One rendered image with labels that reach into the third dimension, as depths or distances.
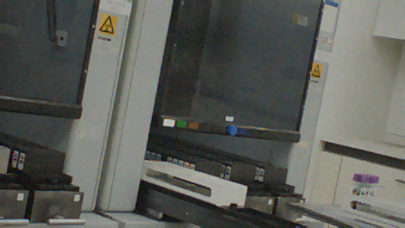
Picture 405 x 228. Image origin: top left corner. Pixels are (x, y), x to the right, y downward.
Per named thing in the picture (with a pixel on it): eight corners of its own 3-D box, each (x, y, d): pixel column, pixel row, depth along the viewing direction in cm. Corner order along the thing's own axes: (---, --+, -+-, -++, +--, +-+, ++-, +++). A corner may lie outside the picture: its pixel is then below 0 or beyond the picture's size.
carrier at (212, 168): (213, 183, 237) (218, 162, 236) (219, 185, 235) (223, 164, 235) (186, 182, 228) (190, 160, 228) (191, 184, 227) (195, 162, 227)
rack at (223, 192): (135, 183, 221) (139, 159, 221) (162, 184, 228) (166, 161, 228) (217, 211, 201) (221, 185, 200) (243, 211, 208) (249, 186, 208)
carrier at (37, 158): (57, 176, 196) (61, 151, 196) (62, 178, 195) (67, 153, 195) (15, 175, 188) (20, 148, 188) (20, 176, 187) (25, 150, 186)
